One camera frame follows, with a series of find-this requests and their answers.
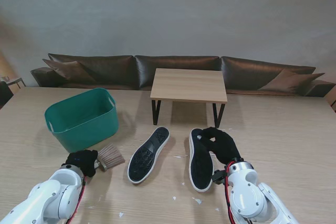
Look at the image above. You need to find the small background side table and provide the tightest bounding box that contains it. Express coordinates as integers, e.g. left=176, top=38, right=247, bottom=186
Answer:
left=0, top=76, right=27, bottom=90

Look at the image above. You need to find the light wooden furniture piece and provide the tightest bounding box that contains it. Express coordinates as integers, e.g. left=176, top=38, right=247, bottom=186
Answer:
left=324, top=87, right=336, bottom=112

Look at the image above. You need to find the red black arm cable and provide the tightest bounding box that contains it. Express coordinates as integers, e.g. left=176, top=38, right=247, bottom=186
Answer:
left=223, top=162, right=237, bottom=224
left=65, top=175, right=88, bottom=224

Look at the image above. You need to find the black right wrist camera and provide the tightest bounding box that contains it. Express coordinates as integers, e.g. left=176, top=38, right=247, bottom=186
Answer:
left=212, top=170, right=227, bottom=184

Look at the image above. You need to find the small wooden black-legged table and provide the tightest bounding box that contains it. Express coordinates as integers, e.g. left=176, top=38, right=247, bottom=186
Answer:
left=150, top=68, right=228, bottom=129

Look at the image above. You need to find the brown bristle shoe brush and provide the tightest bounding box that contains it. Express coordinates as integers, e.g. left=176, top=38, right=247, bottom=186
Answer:
left=93, top=143, right=126, bottom=172

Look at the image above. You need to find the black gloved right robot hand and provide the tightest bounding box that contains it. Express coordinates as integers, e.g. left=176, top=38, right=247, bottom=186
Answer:
left=196, top=126, right=243, bottom=166

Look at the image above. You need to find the green plastic basket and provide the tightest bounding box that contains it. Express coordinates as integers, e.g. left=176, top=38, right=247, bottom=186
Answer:
left=44, top=88, right=119, bottom=154

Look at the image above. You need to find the dark brown leather sofa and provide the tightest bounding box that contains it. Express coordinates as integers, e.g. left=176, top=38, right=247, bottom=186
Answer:
left=30, top=52, right=336, bottom=98

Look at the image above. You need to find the red black left arm cable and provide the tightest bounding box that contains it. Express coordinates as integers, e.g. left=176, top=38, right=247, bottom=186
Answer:
left=65, top=175, right=88, bottom=224

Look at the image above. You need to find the yellow canvas sneaker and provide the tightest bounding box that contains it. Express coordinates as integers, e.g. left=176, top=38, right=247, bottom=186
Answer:
left=188, top=127, right=214, bottom=193
left=127, top=126, right=171, bottom=185

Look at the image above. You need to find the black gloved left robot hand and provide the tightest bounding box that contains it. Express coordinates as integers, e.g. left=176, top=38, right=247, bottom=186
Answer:
left=64, top=150, right=99, bottom=178

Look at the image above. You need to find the red black right arm cable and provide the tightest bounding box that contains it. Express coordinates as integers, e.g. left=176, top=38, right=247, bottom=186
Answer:
left=223, top=162, right=237, bottom=224

